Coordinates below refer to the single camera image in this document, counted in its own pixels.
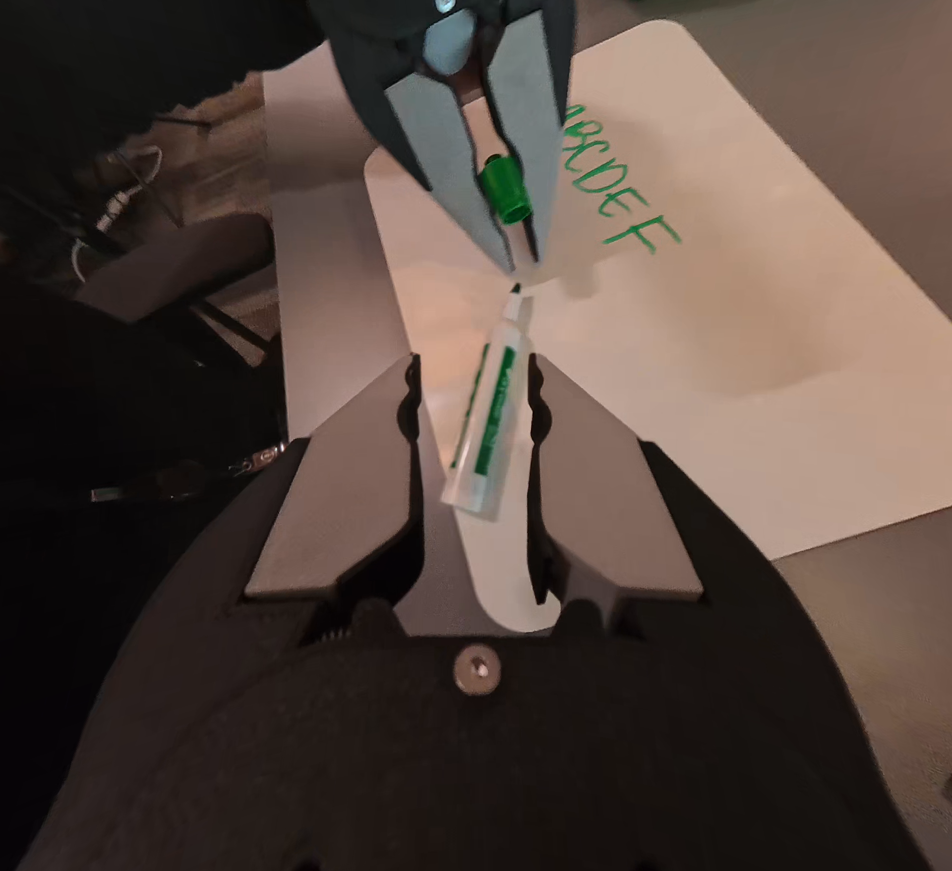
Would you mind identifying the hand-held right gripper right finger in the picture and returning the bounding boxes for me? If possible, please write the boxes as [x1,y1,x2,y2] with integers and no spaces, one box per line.
[527,352,705,606]

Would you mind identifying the white cable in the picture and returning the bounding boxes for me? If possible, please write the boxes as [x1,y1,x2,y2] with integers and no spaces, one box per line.
[70,144,165,285]

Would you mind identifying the green dry erase marker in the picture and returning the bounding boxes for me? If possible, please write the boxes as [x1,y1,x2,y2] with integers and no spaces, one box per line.
[440,282,535,521]

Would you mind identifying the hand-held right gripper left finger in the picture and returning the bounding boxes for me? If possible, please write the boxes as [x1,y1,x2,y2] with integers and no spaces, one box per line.
[244,352,426,602]

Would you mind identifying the white whiteboard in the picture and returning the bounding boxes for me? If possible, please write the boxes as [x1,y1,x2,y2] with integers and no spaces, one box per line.
[363,19,952,636]

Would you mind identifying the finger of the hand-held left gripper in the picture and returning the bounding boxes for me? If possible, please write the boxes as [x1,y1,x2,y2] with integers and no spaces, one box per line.
[485,10,564,267]
[384,70,518,275]

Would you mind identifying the black lanyard clip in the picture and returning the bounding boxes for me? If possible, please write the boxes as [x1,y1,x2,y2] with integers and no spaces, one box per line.
[89,443,290,504]

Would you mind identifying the green marker cap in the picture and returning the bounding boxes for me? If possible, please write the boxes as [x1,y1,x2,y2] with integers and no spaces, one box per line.
[478,153,533,225]

